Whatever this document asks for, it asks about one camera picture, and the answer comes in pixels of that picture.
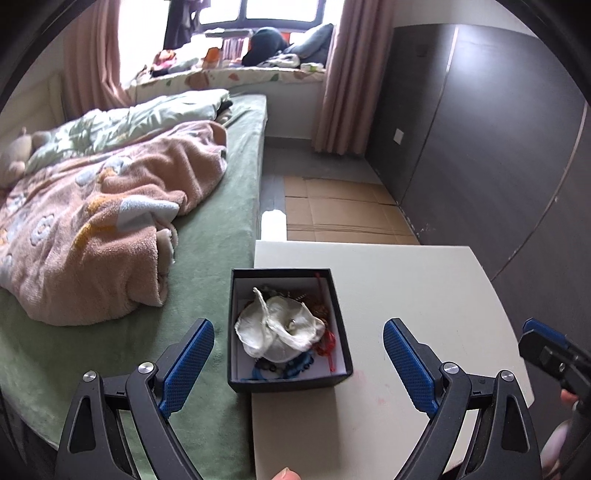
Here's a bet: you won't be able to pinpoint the red string bracelet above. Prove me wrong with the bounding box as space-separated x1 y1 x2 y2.
314 272 340 372

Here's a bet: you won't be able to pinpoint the colourful clothes pile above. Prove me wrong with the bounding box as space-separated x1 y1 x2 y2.
148 48 204 77

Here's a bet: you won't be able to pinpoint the window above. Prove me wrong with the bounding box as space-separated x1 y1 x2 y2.
117 0 347 75

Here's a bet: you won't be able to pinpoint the dark grey pillow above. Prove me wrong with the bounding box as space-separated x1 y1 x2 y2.
284 23 334 63

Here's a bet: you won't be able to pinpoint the dark grey wardrobe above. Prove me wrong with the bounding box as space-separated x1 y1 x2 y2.
365 23 591 324

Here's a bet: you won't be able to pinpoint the pink curtain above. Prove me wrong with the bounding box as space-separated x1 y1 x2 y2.
314 0 393 158
62 0 125 118

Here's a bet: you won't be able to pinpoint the brown bead bracelet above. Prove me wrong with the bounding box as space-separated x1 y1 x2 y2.
263 287 331 324

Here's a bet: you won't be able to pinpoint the black jewelry box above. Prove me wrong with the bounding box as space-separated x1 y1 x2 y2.
227 267 354 394

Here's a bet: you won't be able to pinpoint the pale green printed quilt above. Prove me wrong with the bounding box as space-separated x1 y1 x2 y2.
25 90 232 162

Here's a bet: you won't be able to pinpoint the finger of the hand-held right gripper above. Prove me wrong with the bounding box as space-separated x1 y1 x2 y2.
518 318 591 394

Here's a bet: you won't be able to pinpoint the beige headboard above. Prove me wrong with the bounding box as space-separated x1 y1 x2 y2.
0 74 63 134

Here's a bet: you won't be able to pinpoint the white stool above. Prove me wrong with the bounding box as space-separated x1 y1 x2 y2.
261 210 288 241

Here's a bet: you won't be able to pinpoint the person's right forearm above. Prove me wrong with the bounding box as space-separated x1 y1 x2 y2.
541 422 571 480

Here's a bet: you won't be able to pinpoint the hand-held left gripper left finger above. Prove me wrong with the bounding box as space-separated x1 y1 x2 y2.
54 318 215 480

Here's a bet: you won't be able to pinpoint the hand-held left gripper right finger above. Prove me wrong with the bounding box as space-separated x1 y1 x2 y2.
383 318 542 480

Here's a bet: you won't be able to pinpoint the printed window seat cushion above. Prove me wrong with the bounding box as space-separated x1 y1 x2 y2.
124 65 326 104

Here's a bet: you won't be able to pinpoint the hanging dark clothes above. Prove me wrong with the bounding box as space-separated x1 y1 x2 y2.
164 0 206 51

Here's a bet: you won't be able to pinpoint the pink fleece blanket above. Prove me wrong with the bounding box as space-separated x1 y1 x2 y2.
0 121 228 326

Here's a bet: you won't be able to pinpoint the row of pink books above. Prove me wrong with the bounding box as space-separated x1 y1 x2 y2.
222 38 250 61

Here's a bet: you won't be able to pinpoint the white cloth pouch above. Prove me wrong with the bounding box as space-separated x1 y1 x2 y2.
235 287 326 361

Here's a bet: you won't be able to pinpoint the blue cord bracelet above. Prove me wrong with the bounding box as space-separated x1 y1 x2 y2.
253 352 315 380

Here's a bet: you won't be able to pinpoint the flattened cardboard sheet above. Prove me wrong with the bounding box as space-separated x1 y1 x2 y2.
284 175 421 245

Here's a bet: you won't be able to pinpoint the beige plush toy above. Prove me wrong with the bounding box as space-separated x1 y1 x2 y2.
0 129 51 185

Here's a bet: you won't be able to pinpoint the bed with green sheet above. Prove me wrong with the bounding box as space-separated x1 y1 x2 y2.
0 95 269 480

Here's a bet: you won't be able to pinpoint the black bag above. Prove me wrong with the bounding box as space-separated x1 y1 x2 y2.
242 28 288 66

